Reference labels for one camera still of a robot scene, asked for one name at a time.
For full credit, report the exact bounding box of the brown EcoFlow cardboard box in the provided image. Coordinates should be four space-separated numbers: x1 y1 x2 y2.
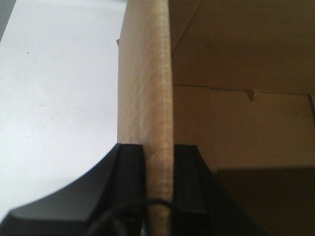
118 0 315 236

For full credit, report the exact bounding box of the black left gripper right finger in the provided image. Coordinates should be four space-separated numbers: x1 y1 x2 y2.
173 145 266 236

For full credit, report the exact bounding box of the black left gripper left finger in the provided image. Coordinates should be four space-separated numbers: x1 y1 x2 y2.
0 144 145 236

